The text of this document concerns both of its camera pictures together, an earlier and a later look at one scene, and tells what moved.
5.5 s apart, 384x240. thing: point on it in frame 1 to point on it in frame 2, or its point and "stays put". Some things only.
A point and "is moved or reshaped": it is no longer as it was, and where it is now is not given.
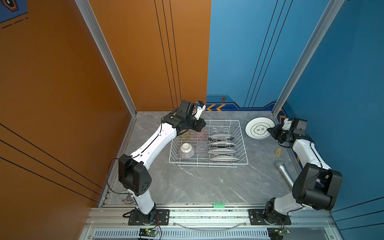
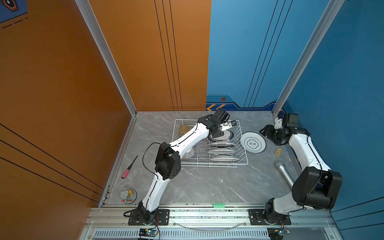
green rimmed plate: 221,145 stays put
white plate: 221,152 stays put
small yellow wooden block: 278,152 stays put
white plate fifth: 225,159 stays put
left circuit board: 150,232 stays put
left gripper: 199,125 to 221,133
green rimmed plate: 256,128 to 253,142
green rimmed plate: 220,138 is moved or reshaped
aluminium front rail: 117,218 stays put
